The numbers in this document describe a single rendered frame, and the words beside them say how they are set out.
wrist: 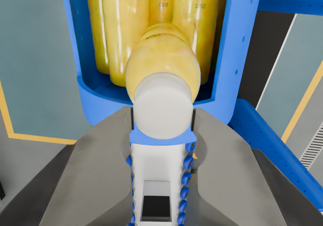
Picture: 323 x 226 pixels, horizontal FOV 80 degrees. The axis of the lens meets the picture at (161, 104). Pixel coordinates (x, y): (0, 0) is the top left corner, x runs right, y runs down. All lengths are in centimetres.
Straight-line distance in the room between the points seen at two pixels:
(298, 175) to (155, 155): 60
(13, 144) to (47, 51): 103
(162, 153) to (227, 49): 51
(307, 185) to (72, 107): 162
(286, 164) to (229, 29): 85
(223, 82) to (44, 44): 153
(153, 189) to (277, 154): 60
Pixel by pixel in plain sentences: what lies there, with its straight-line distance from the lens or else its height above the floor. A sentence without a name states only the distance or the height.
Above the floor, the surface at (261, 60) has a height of 15.
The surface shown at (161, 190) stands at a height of 97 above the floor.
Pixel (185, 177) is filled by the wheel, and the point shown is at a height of 97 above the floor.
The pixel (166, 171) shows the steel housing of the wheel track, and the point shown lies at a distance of 75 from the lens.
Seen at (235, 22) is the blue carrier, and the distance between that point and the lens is 25.
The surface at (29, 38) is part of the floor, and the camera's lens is 174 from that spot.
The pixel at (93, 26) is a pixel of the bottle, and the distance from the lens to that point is 38.
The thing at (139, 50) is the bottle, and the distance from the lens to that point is 16.
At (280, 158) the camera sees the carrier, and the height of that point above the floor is 78.
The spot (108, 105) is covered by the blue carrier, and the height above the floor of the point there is 122.
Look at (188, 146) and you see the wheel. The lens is 60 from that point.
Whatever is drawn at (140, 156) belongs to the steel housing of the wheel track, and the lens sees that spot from 71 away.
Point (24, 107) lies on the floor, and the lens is 202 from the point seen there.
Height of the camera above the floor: 144
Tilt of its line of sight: 62 degrees down
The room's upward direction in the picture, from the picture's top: 179 degrees counter-clockwise
